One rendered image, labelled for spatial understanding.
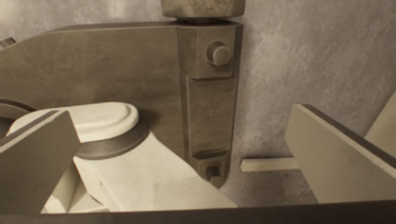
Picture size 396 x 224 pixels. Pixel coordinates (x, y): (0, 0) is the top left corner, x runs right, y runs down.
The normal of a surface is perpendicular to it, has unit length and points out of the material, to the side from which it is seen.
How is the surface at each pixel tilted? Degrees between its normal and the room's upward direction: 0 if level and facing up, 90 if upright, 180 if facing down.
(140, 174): 90
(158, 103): 0
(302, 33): 0
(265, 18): 0
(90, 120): 90
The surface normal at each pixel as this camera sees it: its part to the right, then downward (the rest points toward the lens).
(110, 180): -0.01, -0.87
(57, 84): 0.23, 0.47
